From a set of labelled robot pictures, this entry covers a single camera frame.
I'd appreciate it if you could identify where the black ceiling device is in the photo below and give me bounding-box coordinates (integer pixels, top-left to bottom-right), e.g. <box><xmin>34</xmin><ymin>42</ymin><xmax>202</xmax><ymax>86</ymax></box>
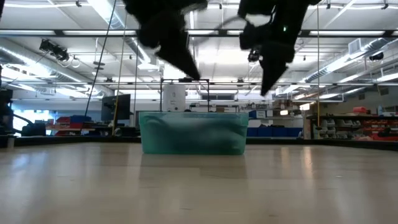
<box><xmin>39</xmin><ymin>39</ymin><xmax>70</xmax><ymax>62</ymax></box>

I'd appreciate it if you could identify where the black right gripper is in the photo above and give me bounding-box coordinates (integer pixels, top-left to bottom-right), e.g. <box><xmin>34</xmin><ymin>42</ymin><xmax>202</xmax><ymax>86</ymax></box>
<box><xmin>259</xmin><ymin>4</ymin><xmax>309</xmax><ymax>96</ymax></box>

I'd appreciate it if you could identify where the blue storage bin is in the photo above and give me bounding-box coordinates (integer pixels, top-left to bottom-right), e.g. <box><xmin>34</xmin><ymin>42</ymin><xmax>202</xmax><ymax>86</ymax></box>
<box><xmin>69</xmin><ymin>114</ymin><xmax>93</xmax><ymax>124</ymax></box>

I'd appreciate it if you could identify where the teal translucent plastic bin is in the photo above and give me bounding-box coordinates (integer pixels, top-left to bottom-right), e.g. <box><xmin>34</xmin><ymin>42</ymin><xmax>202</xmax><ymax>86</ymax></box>
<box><xmin>138</xmin><ymin>111</ymin><xmax>249</xmax><ymax>156</ymax></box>

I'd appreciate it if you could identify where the dark shelf rack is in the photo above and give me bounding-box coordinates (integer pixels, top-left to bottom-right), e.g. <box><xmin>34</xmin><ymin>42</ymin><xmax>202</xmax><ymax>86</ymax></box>
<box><xmin>306</xmin><ymin>114</ymin><xmax>398</xmax><ymax>141</ymax></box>

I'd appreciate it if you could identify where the yellow pole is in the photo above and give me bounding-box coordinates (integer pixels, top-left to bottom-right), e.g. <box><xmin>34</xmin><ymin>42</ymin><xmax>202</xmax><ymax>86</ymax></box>
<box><xmin>316</xmin><ymin>0</ymin><xmax>322</xmax><ymax>130</ymax></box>

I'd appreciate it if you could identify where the row of blue bins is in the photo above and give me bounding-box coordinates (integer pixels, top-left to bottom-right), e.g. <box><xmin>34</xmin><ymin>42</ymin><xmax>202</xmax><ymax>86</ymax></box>
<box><xmin>248</xmin><ymin>126</ymin><xmax>303</xmax><ymax>138</ymax></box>

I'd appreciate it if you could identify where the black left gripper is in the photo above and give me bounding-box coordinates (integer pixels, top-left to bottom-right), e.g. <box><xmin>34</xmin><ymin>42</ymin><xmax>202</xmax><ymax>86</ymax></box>
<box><xmin>123</xmin><ymin>0</ymin><xmax>208</xmax><ymax>80</ymax></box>

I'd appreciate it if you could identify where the white air vent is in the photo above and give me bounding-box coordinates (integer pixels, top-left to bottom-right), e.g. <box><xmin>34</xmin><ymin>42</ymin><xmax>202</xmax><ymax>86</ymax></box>
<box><xmin>348</xmin><ymin>37</ymin><xmax>371</xmax><ymax>55</ymax></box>

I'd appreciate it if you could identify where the white cylindrical tank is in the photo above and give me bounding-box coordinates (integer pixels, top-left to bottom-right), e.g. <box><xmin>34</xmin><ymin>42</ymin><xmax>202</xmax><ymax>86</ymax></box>
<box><xmin>162</xmin><ymin>84</ymin><xmax>187</xmax><ymax>113</ymax></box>

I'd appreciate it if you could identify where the silver ventilation duct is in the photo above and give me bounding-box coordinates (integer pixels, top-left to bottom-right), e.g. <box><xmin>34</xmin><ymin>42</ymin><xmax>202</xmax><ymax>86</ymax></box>
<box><xmin>0</xmin><ymin>37</ymin><xmax>85</xmax><ymax>91</ymax></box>
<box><xmin>303</xmin><ymin>39</ymin><xmax>398</xmax><ymax>83</ymax></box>

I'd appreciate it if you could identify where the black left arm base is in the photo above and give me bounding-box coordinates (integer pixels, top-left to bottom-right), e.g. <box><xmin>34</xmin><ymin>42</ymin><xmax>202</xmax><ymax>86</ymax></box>
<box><xmin>0</xmin><ymin>65</ymin><xmax>47</xmax><ymax>149</ymax></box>

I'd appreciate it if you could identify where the thin black hanging cable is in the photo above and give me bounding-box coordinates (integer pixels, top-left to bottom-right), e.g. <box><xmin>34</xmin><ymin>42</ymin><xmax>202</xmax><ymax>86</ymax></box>
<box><xmin>84</xmin><ymin>0</ymin><xmax>118</xmax><ymax>118</ymax></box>

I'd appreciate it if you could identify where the black monitor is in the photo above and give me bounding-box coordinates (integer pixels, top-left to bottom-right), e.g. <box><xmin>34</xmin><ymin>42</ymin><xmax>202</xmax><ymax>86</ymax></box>
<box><xmin>101</xmin><ymin>94</ymin><xmax>131</xmax><ymax>123</ymax></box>

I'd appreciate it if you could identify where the black metal frame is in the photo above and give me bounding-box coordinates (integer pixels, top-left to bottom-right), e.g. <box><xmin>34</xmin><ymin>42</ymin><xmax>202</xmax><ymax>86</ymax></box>
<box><xmin>159</xmin><ymin>78</ymin><xmax>210</xmax><ymax>113</ymax></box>

